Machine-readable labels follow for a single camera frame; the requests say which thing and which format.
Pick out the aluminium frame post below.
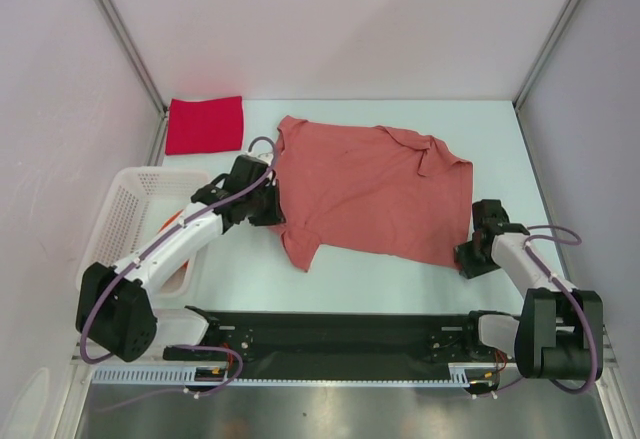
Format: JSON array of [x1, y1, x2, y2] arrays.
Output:
[[512, 0, 584, 114], [94, 0, 168, 117]]

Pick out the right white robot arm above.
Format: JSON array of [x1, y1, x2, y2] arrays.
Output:
[[454, 199, 603, 394]]

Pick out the purple cable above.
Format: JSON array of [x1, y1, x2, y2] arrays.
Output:
[[79, 136, 279, 410], [499, 225, 601, 400]]

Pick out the left aluminium frame post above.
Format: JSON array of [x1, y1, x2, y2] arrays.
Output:
[[94, 0, 168, 117]]

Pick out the salmon pink t shirt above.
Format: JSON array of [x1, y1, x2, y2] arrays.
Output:
[[273, 116, 473, 271]]

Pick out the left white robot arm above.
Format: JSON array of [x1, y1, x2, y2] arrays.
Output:
[[75, 154, 284, 364]]

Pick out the folded red t shirt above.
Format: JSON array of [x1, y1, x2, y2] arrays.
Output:
[[165, 96, 244, 155]]

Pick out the white plastic basket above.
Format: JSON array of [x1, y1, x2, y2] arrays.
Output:
[[75, 166, 211, 288]]

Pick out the orange t shirt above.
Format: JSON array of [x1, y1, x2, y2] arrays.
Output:
[[153, 209, 197, 276]]

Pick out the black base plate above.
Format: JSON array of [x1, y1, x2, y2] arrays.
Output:
[[163, 311, 508, 382]]

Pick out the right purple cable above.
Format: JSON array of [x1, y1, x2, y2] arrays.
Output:
[[499, 225, 601, 400]]

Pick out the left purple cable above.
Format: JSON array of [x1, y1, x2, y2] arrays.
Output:
[[79, 136, 279, 410]]

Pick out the white slotted cable duct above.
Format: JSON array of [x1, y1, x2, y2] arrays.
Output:
[[92, 362, 501, 388]]

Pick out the right aluminium frame post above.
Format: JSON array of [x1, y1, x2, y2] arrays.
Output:
[[512, 0, 584, 114]]

